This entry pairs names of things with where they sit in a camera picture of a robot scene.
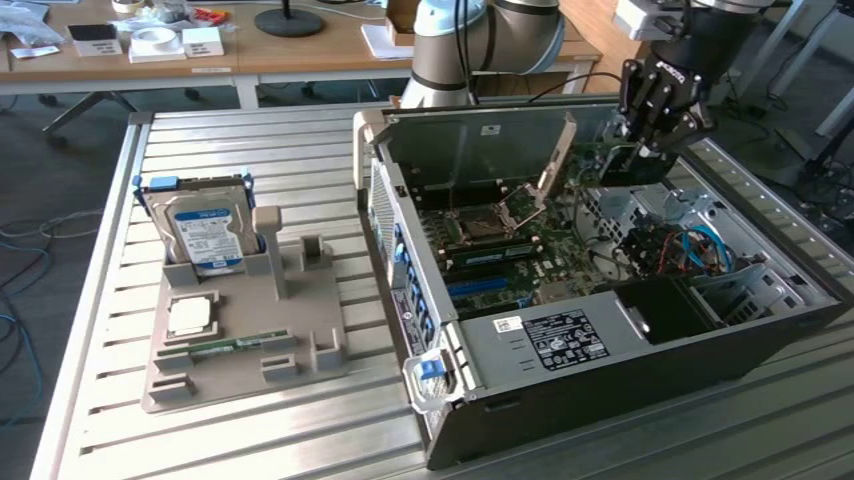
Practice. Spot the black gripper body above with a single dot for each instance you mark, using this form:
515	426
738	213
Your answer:
708	45

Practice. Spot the green graphics card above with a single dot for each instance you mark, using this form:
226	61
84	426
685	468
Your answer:
634	170

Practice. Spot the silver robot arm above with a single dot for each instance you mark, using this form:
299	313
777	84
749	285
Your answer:
454	60

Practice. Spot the perforated silver drive cage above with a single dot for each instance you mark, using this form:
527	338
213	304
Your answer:
614	210

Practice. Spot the silver socket cover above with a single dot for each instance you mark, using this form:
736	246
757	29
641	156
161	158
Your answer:
529	187

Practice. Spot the green motherboard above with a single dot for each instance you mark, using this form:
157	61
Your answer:
568	260

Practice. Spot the silver disk bay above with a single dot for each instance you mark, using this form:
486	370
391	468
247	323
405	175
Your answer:
754	290

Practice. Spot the CPU socket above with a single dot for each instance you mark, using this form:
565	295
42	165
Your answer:
483	227

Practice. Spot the installed green RAM stick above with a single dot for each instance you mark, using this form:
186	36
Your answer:
497	255

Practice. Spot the grey chipset heatsink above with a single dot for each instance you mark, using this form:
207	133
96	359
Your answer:
557	294

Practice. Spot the small cardboard box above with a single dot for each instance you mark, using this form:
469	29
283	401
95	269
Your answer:
401	20

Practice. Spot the white paper stack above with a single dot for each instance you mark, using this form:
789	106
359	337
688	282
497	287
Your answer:
383	47

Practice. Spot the blue expansion slot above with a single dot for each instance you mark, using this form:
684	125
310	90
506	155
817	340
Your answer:
477	288

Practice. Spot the grey power supply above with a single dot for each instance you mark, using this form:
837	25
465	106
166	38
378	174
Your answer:
507	360

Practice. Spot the black round lamp base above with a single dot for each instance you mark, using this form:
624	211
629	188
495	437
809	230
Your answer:
290	22

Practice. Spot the black open PC case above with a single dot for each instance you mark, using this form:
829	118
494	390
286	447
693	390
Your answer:
601	425

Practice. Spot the blue case release latch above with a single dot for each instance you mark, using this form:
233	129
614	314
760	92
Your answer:
427	371

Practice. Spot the red orange plastic parts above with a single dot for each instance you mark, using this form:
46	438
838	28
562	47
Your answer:
210	16

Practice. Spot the plain white box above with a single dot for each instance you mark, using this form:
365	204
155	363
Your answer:
201	40

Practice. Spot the hard disk with blue carrier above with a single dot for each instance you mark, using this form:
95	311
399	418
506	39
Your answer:
201	235

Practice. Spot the grey parts rack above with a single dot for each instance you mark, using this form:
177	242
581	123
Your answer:
261	320

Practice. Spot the flat white box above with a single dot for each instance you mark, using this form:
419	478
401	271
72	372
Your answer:
161	56

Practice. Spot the white tape roll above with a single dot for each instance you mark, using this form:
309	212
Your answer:
137	40

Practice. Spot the loose green RAM stick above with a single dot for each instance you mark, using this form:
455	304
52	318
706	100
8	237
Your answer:
227	345

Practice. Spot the silver CPU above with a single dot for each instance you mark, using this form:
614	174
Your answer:
190	317

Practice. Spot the small beige tape roll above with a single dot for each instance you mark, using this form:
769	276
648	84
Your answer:
116	7

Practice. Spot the white box with black lid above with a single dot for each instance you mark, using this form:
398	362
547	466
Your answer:
96	47

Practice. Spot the wooden desk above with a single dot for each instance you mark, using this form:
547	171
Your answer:
67	67

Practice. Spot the white paper tag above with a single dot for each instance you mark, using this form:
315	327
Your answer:
34	51

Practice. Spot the clear plastic bag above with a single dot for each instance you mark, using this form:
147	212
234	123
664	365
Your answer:
27	27

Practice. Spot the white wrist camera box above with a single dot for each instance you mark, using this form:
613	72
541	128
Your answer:
634	20

